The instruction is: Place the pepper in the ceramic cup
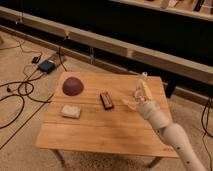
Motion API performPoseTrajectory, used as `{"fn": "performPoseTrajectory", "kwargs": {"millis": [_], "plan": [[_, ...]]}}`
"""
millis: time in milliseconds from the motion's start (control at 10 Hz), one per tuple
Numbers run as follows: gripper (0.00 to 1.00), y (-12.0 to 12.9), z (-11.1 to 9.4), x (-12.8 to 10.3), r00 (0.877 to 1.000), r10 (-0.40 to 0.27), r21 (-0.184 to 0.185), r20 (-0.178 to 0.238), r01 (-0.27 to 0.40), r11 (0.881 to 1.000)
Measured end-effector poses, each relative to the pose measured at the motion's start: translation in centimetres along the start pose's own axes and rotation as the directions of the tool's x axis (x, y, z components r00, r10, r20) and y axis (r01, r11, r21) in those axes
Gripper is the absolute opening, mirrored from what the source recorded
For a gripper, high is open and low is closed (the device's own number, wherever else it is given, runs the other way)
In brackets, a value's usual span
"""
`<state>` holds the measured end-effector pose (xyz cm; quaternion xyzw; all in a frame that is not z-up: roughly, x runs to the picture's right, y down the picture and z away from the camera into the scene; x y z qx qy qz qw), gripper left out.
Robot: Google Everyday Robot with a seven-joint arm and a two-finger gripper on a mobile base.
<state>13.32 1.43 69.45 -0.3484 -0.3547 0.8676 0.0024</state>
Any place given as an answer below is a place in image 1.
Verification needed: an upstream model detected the wooden low table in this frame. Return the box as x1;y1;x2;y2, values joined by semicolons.
36;72;176;157

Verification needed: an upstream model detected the dark red upturned bowl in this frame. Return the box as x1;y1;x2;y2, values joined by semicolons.
62;77;84;96

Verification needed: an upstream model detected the yellow pepper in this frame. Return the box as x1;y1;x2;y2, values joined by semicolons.
142;81;153;100

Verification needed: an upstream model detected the small black plug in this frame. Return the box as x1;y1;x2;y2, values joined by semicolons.
32;56;41;64

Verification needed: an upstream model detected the long wooden shelf rail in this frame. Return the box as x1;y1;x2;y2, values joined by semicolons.
0;6;213;85

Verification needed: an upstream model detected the white robotic hand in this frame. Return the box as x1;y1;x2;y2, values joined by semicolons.
122;72;163;120

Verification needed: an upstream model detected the beige sponge block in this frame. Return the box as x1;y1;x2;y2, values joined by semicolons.
61;105;81;119

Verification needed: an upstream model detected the black cable at right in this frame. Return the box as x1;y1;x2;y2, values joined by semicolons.
200;94;213;168

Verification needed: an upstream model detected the blue power adapter box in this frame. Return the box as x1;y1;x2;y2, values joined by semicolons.
38;60;55;74

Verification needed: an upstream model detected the red rectangular box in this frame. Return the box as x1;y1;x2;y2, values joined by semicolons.
100;92;114;110

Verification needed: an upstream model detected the black floor cable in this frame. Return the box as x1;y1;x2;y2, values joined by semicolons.
0;71;54;130

